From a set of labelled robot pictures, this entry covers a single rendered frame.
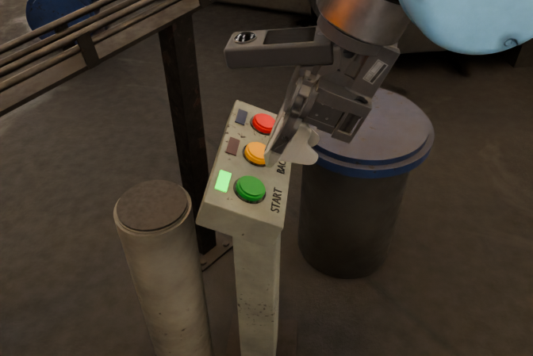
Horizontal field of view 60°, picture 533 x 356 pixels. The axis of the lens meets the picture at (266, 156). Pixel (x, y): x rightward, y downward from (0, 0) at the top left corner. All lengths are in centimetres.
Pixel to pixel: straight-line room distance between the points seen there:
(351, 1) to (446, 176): 126
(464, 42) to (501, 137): 160
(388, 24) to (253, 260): 47
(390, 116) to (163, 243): 61
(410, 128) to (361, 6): 66
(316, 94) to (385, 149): 52
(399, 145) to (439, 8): 73
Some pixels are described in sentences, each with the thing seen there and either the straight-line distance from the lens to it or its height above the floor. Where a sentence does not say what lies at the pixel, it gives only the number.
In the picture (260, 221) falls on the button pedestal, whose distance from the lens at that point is 61.
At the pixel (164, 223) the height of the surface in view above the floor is 52.
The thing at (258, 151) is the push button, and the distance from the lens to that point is 68.
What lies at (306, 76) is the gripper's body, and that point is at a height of 79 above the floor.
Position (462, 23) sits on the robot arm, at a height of 92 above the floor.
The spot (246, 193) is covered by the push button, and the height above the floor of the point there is 61.
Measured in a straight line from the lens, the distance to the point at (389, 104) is 114.
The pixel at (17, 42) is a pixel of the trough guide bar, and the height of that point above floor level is 72.
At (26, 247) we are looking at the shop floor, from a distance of 150.
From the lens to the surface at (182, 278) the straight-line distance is 81.
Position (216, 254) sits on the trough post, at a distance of 132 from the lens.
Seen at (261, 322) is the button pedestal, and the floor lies 23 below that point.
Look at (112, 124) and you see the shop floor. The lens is 187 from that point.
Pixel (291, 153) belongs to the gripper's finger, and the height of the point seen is 69.
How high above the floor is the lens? 104
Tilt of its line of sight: 40 degrees down
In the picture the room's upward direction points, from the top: straight up
